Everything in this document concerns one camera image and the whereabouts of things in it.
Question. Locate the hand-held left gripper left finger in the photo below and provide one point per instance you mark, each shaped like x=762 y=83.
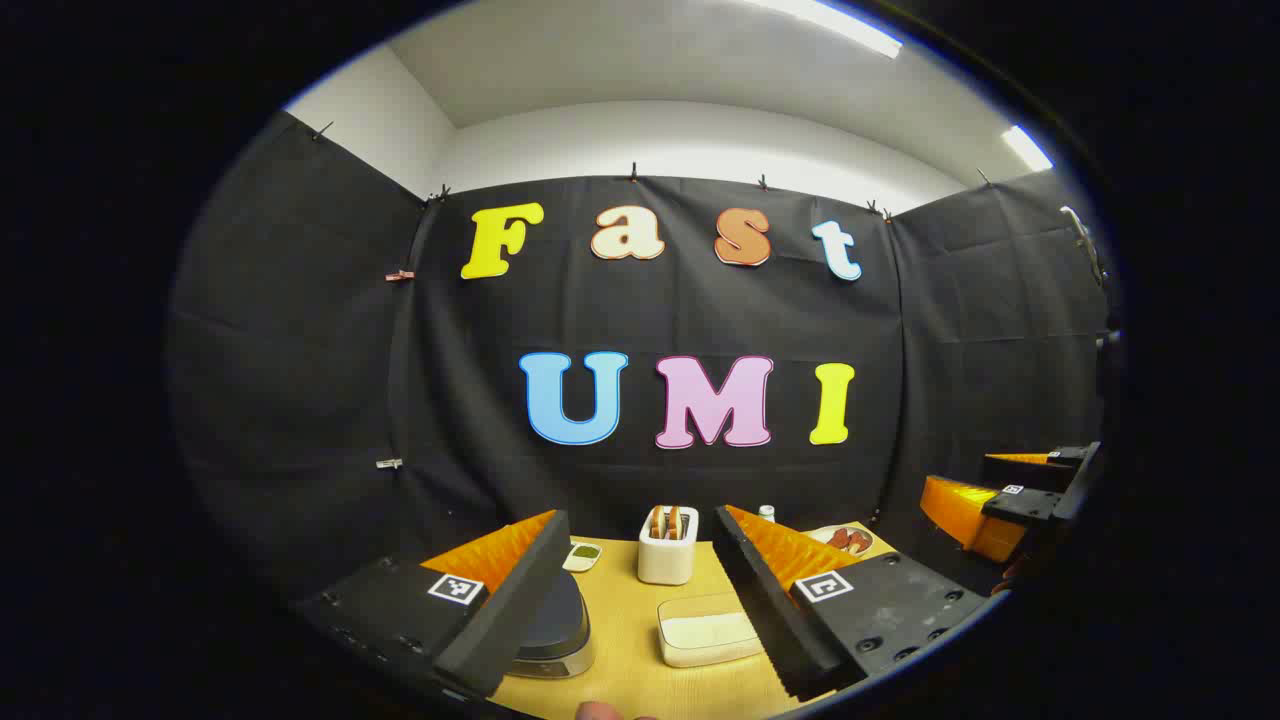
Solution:
x=505 y=610

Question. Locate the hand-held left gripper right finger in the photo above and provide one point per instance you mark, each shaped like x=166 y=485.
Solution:
x=765 y=600

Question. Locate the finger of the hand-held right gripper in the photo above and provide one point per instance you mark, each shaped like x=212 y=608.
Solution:
x=1030 y=470
x=960 y=512

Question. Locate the dark lidded rice cooker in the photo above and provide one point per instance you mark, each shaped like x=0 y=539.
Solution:
x=555 y=630

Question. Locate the clear plastic rice box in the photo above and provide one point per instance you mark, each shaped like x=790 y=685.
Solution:
x=705 y=632

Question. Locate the white round plate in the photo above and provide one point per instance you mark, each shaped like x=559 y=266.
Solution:
x=822 y=537

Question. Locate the red meat slice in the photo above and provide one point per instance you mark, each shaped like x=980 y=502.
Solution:
x=838 y=540
x=858 y=541

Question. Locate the white sectioned bean dish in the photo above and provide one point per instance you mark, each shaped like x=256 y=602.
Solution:
x=582 y=555

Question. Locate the white toaster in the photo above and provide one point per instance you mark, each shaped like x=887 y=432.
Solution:
x=667 y=560

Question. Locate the toast bread slice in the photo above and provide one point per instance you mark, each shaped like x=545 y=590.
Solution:
x=657 y=521
x=675 y=520

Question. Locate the black backdrop cloth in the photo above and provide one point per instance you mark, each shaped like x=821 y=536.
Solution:
x=320 y=380

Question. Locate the short ceiling light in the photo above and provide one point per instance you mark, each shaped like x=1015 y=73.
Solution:
x=1028 y=148

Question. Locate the long ceiling light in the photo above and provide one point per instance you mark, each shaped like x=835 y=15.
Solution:
x=830 y=22

